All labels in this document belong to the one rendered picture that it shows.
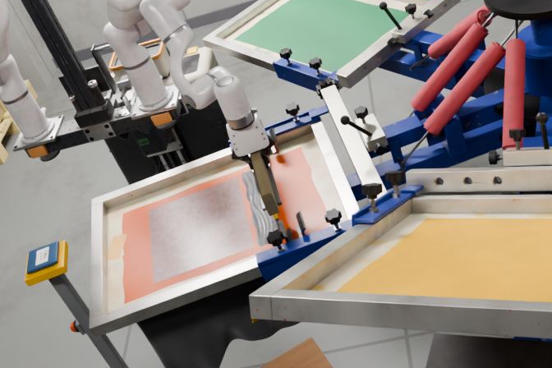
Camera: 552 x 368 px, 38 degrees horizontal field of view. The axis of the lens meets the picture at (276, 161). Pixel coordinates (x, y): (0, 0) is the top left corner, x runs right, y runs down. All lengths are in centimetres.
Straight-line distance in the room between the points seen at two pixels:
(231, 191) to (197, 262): 29
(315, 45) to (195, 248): 104
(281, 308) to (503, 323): 33
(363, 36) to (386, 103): 135
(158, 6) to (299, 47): 97
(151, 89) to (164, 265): 62
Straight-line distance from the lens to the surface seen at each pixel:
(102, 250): 246
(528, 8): 219
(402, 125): 235
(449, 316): 114
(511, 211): 186
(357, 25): 308
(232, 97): 213
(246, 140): 222
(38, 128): 284
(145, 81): 264
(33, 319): 404
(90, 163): 485
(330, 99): 255
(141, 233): 249
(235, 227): 235
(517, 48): 218
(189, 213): 247
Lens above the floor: 242
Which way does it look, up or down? 35 degrees down
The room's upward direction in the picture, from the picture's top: 22 degrees counter-clockwise
